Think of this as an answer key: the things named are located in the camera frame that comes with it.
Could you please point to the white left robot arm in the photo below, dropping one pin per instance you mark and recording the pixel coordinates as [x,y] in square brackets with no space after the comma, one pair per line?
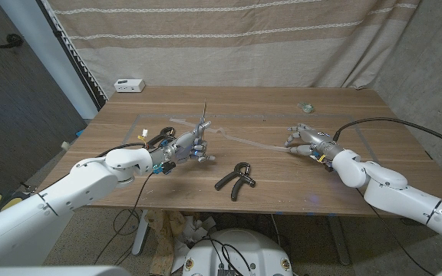
[71,188]

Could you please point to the white door frame post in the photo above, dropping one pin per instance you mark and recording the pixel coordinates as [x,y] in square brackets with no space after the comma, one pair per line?
[52,57]

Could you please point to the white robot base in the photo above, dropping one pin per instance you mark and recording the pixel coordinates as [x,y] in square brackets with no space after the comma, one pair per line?
[251,245]

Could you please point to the green clear tape dispenser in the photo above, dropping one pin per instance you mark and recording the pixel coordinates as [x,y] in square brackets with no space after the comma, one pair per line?
[306,108]

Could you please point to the grey table leg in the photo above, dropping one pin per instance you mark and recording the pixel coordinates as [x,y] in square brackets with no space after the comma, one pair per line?
[339,241]

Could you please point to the dark grey door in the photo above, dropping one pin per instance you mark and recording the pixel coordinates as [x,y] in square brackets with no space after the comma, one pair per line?
[14,115]

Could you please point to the white power strip box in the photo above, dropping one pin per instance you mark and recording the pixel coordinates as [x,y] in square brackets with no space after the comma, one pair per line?
[129,85]

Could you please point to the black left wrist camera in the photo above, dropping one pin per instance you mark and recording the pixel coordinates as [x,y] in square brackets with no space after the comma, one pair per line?
[166,167]

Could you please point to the small white roll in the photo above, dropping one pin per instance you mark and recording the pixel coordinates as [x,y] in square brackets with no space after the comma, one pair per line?
[65,145]

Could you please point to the beige striped curtain backdrop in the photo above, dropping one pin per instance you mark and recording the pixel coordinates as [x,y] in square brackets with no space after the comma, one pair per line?
[221,38]

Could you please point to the black hand grip exerciser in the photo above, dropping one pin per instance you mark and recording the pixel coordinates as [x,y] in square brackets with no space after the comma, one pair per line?
[225,180]
[159,137]

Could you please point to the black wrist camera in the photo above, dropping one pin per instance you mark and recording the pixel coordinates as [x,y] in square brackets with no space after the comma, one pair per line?
[166,167]
[328,165]

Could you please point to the white table leg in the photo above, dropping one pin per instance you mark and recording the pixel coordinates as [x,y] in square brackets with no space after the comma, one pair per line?
[141,234]

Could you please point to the small blue object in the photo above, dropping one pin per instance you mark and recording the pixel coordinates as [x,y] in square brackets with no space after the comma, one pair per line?
[80,133]

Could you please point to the brown cardboard piece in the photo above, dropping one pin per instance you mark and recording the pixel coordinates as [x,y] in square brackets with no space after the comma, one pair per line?
[163,249]

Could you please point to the stretched clear tape strip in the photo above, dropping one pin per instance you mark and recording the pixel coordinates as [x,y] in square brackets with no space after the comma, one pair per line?
[251,143]

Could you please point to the crumpled white paper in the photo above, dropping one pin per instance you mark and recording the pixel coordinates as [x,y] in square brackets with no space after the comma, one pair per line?
[194,234]

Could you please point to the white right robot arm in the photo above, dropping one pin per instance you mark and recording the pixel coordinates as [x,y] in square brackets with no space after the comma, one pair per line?
[393,191]

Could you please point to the black zigzag curtain rail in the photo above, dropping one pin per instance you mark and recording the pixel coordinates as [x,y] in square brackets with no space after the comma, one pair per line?
[71,57]

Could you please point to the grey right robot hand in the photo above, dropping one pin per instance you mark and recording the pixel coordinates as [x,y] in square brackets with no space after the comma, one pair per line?
[318,142]

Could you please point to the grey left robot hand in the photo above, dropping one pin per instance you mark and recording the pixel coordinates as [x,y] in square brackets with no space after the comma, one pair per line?
[184,147]

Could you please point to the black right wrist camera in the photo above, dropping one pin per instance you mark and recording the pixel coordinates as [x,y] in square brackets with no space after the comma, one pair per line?
[328,165]

